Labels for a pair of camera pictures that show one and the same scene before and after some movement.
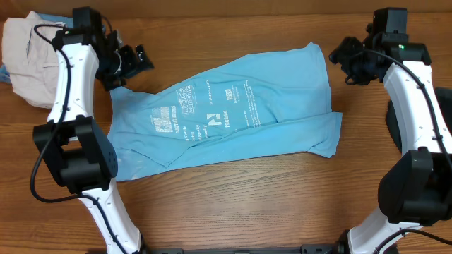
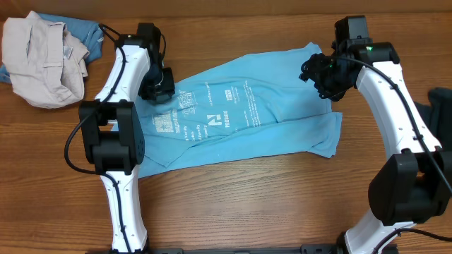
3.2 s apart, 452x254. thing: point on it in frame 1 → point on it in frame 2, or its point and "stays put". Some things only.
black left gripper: x=133 y=66 → x=168 y=86
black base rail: x=313 y=249 stays put
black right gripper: x=347 y=56 → x=318 y=78
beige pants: x=30 y=59 stays put
